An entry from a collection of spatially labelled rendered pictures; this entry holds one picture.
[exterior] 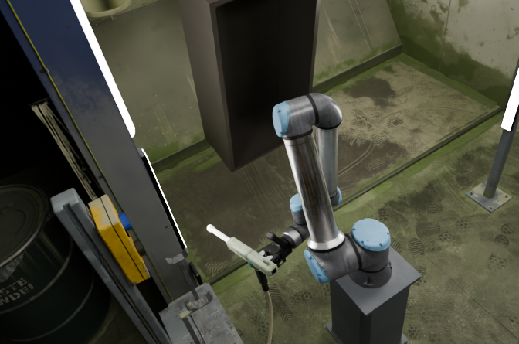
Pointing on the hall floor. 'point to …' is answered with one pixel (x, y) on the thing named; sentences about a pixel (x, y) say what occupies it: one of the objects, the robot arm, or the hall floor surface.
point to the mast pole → (500, 161)
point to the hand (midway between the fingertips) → (255, 264)
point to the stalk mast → (106, 264)
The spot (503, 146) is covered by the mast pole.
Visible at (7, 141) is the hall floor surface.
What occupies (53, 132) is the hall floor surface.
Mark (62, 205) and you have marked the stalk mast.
